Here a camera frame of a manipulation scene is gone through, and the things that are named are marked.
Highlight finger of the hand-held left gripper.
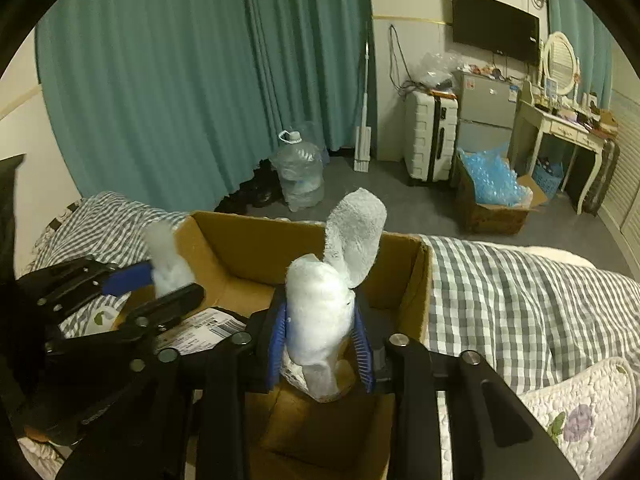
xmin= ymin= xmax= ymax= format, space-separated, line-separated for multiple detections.
xmin=17 ymin=257 xmax=157 ymax=314
xmin=42 ymin=283 xmax=207 ymax=357

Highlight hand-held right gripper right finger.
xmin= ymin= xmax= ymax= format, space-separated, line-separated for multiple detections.
xmin=351 ymin=303 xmax=582 ymax=480

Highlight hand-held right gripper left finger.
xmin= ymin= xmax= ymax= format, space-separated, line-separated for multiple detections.
xmin=56 ymin=300 xmax=291 ymax=480

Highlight small white foam piece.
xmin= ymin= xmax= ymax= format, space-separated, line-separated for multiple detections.
xmin=144 ymin=221 xmax=197 ymax=293

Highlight white sock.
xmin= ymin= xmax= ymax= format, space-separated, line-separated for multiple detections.
xmin=281 ymin=187 xmax=388 ymax=403

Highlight black shoes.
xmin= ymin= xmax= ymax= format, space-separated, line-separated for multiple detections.
xmin=214 ymin=159 xmax=282 ymax=213

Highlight grey checked bed sheet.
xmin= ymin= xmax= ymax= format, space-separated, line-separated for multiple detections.
xmin=17 ymin=191 xmax=640 ymax=473

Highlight large clear water jug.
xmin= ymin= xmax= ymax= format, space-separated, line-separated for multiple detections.
xmin=272 ymin=130 xmax=326 ymax=212

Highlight cardboard box of blue wrap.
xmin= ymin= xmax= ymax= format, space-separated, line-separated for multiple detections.
xmin=452 ymin=144 xmax=550 ymax=236

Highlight white floral quilt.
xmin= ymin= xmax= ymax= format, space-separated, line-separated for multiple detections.
xmin=517 ymin=357 xmax=638 ymax=480

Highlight white hard suitcase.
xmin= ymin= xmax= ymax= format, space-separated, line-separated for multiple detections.
xmin=403 ymin=89 xmax=460 ymax=187

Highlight white flat mop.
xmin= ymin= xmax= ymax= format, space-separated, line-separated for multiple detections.
xmin=353 ymin=40 xmax=373 ymax=173

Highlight blue plastic basket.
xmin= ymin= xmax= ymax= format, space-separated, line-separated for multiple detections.
xmin=531 ymin=159 xmax=565 ymax=200

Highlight grey mini fridge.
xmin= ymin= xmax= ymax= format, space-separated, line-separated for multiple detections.
xmin=455 ymin=70 xmax=522 ymax=161

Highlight clear plastic bag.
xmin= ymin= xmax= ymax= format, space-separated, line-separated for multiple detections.
xmin=415 ymin=51 xmax=468 ymax=90

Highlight white dressing table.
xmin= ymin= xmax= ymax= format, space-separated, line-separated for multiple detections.
xmin=507 ymin=80 xmax=620 ymax=216

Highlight white oval vanity mirror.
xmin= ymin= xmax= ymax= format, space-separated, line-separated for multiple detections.
xmin=539 ymin=31 xmax=582 ymax=98

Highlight narrow teal curtain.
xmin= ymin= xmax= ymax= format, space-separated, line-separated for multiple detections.
xmin=541 ymin=0 xmax=615 ymax=110

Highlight black wall cable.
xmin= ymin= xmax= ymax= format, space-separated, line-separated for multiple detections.
xmin=387 ymin=24 xmax=416 ymax=98

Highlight black wall television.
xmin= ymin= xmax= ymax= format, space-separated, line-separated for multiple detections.
xmin=450 ymin=0 xmax=542 ymax=67

